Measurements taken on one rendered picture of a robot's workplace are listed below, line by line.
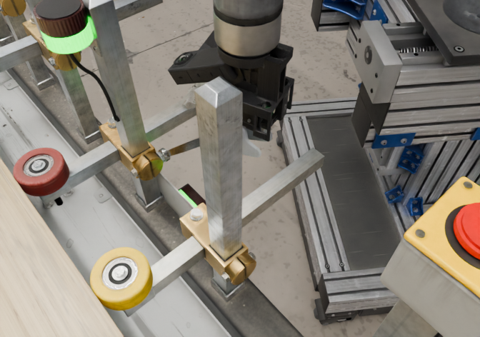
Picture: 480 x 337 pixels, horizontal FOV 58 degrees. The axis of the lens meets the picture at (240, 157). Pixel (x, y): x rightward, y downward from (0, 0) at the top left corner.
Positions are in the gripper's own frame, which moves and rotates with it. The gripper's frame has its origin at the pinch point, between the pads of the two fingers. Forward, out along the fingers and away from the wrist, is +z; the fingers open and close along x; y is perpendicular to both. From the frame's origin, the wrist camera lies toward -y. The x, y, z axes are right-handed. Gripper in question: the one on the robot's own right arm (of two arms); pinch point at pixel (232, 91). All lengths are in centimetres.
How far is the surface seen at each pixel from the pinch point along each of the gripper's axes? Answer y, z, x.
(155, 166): -25.6, -3.1, -8.5
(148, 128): -21.6, -4.2, -0.7
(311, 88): 90, 84, 46
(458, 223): -27, -41, -53
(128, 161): -28.8, -4.6, -5.5
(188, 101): -12.2, -5.5, -1.3
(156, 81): 34, 83, 103
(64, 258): -46, -9, -18
